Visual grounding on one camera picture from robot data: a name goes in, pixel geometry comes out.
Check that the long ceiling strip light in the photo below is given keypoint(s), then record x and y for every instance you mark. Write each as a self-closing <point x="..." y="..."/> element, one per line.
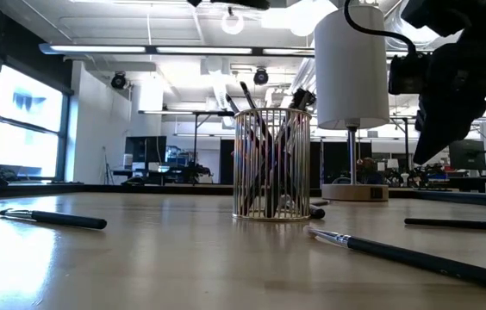
<point x="96" y="49"/>

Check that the black raised desk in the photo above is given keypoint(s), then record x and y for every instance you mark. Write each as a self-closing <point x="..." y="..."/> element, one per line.
<point x="182" y="113"/>

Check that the person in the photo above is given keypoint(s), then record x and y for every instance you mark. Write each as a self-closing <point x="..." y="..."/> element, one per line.
<point x="369" y="170"/>

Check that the fan-head black makeup brush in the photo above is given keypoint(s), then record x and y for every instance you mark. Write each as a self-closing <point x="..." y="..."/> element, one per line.
<point x="232" y="104"/>

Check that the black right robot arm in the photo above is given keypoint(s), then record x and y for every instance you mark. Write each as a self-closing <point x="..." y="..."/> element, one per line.
<point x="462" y="15"/>

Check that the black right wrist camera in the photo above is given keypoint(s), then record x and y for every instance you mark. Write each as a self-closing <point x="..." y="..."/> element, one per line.
<point x="406" y="73"/>

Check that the white shade wooden table lamp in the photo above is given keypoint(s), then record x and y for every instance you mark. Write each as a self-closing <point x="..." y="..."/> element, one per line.
<point x="350" y="64"/>

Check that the thin black makeup brush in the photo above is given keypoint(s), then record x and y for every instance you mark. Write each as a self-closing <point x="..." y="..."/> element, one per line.
<point x="66" y="220"/>
<point x="462" y="224"/>
<point x="317" y="212"/>
<point x="320" y="202"/>
<point x="248" y="97"/>
<point x="419" y="259"/>

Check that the black computer monitor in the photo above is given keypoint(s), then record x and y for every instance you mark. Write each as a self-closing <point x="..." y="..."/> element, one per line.
<point x="146" y="148"/>
<point x="467" y="155"/>

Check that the large window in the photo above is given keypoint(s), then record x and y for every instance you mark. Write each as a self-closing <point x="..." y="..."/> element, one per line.
<point x="23" y="129"/>

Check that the black ceiling spotlight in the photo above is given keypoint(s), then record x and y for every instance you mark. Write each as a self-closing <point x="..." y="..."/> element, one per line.
<point x="119" y="81"/>
<point x="261" y="76"/>

